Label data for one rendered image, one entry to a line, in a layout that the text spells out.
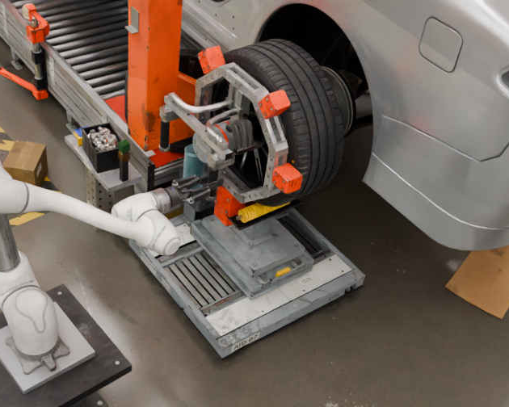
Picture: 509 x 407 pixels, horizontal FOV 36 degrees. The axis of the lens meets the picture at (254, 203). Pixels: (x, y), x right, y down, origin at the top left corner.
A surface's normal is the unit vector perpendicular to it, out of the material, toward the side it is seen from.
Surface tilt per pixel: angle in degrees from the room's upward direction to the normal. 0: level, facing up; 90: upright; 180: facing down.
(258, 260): 0
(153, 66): 90
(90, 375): 0
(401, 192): 90
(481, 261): 2
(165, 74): 90
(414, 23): 90
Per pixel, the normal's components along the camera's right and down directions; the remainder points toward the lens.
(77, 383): 0.11, -0.75
